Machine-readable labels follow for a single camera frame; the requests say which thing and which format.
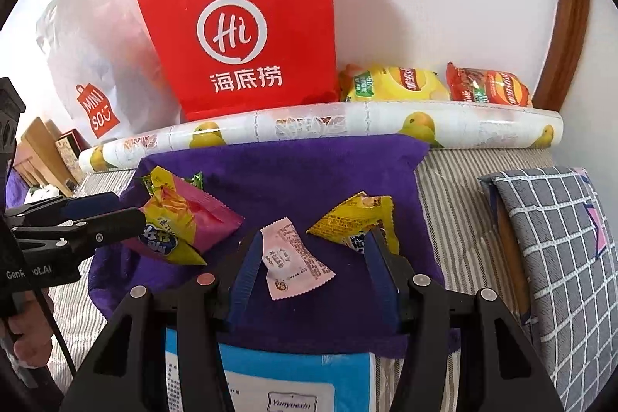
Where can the yellow blue print snack packet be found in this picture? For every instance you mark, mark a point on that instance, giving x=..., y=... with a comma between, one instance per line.
x=169, y=209
x=352, y=219

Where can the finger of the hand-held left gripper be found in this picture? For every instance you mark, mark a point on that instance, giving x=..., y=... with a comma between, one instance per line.
x=91, y=203
x=96, y=231

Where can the purple cloth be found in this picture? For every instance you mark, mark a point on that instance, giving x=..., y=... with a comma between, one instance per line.
x=314, y=175

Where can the white plastic shopping bag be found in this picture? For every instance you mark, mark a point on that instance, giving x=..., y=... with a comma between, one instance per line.
x=82, y=55

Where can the brown patterned box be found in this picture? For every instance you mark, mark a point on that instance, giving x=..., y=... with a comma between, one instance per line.
x=67, y=151

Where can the brown wooden door frame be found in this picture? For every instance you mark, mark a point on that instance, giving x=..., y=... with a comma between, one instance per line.
x=569, y=30

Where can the striped quilted pad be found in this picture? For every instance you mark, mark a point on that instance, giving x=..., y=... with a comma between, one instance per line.
x=458, y=219

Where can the fruit print paper roll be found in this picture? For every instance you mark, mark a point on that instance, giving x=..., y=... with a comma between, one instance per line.
x=338, y=117

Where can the white plush toy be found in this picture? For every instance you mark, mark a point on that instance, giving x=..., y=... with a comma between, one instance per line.
x=41, y=192

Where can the pale pink snack packet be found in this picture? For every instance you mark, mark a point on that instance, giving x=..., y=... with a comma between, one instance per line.
x=289, y=257

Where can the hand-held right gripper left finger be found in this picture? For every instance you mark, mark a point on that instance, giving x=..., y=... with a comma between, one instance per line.
x=248, y=277

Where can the orange chips bag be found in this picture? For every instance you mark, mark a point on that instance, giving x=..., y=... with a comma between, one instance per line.
x=487, y=88

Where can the blue tissue box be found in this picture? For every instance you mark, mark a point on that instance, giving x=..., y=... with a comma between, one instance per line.
x=289, y=373

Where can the person's left hand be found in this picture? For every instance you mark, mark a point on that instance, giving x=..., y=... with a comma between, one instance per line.
x=31, y=330

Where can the grey plaid folded cloth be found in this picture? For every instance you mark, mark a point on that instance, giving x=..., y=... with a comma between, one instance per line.
x=555, y=257

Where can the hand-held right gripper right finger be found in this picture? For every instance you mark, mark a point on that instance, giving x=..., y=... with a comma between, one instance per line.
x=381, y=277

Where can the yellow chips bag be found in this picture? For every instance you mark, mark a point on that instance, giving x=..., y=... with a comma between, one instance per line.
x=400, y=86

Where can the wooden headboard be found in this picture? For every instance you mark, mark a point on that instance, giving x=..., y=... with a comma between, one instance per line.
x=38, y=141

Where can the red paper shopping bag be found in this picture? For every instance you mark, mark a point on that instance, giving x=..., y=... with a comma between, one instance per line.
x=231, y=6

